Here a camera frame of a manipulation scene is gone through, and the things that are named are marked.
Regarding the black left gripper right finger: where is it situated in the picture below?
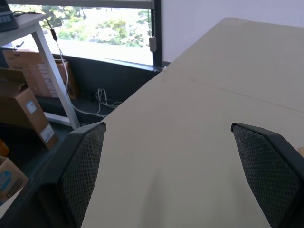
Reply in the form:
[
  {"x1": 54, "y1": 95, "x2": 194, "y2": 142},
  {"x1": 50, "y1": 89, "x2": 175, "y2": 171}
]
[{"x1": 230, "y1": 122, "x2": 304, "y2": 228}]

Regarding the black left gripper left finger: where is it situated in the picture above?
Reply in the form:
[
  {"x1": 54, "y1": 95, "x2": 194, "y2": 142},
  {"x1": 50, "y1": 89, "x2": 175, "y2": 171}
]
[{"x1": 33, "y1": 122, "x2": 107, "y2": 228}]

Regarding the cardboard box with blue print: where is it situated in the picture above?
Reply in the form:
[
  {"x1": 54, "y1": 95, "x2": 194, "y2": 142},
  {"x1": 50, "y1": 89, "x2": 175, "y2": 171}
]
[{"x1": 0, "y1": 155, "x2": 29, "y2": 206}]

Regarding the open brown cardboard box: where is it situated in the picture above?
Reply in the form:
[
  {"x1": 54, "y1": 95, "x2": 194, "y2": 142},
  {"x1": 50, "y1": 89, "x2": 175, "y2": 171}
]
[{"x1": 0, "y1": 67, "x2": 59, "y2": 151}]

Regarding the white side table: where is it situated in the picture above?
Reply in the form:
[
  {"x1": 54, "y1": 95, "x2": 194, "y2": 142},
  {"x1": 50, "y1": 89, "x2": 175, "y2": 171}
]
[{"x1": 0, "y1": 13, "x2": 81, "y2": 129}]

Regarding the large printed cardboard box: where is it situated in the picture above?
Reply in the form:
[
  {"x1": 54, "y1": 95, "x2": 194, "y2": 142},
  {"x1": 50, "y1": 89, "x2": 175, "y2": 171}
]
[{"x1": 2, "y1": 49, "x2": 80, "y2": 100}]

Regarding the window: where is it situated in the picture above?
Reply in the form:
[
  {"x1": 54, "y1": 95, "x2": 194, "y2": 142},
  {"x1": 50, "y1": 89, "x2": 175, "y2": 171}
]
[{"x1": 7, "y1": 0, "x2": 171, "y2": 72}]

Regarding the dark electronic device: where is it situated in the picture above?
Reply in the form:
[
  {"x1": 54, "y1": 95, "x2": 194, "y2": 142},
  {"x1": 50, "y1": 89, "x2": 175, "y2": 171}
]
[{"x1": 0, "y1": 0, "x2": 19, "y2": 33}]

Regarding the white cable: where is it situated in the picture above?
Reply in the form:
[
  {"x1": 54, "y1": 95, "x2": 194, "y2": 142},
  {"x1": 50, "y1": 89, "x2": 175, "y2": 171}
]
[{"x1": 46, "y1": 19, "x2": 124, "y2": 119}]

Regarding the grey blind cord pull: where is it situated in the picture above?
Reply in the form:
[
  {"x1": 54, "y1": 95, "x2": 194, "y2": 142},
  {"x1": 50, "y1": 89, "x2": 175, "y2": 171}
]
[{"x1": 149, "y1": 9, "x2": 157, "y2": 53}]

